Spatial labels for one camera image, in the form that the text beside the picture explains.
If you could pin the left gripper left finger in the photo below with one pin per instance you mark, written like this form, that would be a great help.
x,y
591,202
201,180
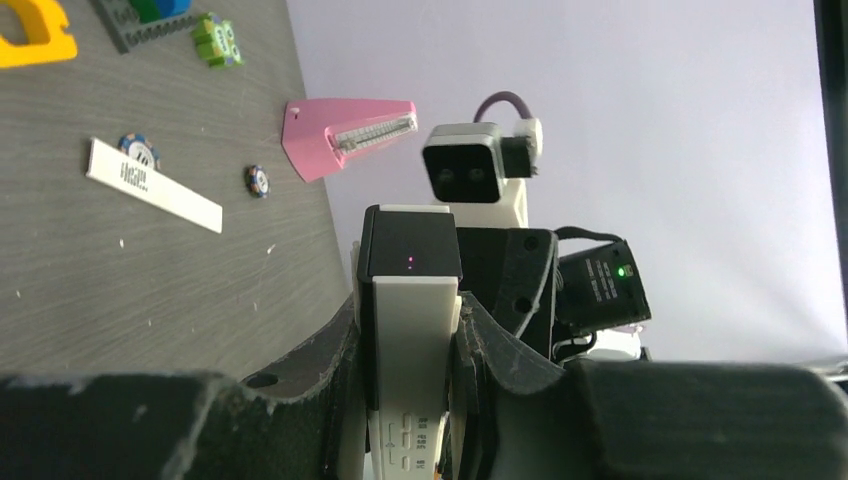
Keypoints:
x,y
297,418

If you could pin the pink metronome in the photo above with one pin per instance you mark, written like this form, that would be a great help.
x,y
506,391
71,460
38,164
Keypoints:
x,y
321,136

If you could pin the blue lego brick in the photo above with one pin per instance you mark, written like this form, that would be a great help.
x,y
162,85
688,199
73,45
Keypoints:
x,y
155,10

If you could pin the poker chip left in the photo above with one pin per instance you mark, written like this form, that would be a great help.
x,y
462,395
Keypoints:
x,y
140,149

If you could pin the white remote battery cover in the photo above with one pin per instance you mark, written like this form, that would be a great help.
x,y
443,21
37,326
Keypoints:
x,y
407,274

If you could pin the poker chip right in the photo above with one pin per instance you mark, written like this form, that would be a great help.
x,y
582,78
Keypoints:
x,y
257,181

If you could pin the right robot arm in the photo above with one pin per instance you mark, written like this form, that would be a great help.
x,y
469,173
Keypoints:
x,y
564,293

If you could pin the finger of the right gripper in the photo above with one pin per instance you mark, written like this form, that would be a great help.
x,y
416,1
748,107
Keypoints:
x,y
511,274

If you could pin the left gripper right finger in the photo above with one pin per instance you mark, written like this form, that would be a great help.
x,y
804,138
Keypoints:
x,y
516,415

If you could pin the yellow triangular frame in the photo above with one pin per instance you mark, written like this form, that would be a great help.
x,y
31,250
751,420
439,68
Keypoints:
x,y
45,25

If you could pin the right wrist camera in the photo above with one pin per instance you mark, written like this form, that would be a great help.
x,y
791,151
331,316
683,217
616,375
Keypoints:
x,y
480,175

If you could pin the poker chip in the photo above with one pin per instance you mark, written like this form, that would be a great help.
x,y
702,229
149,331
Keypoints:
x,y
140,149
257,181

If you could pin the grey lego baseplate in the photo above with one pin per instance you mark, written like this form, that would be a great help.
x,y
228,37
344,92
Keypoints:
x,y
126,29

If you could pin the green monster toy cube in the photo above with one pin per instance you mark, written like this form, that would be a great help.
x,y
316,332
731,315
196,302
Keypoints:
x,y
215,42

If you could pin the long white remote lid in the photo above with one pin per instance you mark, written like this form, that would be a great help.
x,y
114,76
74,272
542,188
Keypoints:
x,y
110,167

